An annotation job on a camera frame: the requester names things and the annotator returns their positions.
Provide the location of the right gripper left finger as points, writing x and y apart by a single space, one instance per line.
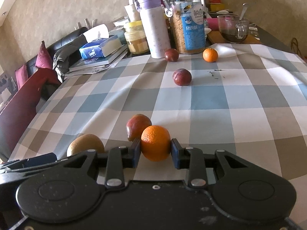
120 158

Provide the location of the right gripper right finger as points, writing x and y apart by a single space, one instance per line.
193 161

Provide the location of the brown kiwi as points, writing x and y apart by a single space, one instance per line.
84 143

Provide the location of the orange mandarin with stem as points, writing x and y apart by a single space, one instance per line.
155 143

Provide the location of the dark red blanket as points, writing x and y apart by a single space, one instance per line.
21 109

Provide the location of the checkered tablecloth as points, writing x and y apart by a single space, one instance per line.
250 102

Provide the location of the dark plum near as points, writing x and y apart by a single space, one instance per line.
182 77

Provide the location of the dark plum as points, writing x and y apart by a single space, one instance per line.
182 77
171 55

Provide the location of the small far mandarin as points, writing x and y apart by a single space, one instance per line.
210 55

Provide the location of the dark plum far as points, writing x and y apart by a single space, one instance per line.
171 55

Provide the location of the stack of books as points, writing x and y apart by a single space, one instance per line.
96 65

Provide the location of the blue tissue pack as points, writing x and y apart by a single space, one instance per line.
100 47

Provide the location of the grey puffer jacket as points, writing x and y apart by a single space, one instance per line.
67 56

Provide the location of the yellow lid glass jar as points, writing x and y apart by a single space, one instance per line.
135 37

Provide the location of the magenta cushion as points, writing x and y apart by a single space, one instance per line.
43 59

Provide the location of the black leather sofa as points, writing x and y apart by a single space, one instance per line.
53 48

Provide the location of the white purple thermos bottle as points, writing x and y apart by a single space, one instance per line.
155 27

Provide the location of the white paper cup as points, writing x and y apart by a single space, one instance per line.
132 12

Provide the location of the glass cereal jar blue label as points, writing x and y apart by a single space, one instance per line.
186 19

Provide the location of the brown paper bag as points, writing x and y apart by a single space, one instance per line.
295 47

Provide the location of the metal spoon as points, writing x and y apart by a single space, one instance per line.
243 12

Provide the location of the glass bowl with handle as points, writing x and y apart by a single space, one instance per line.
232 28

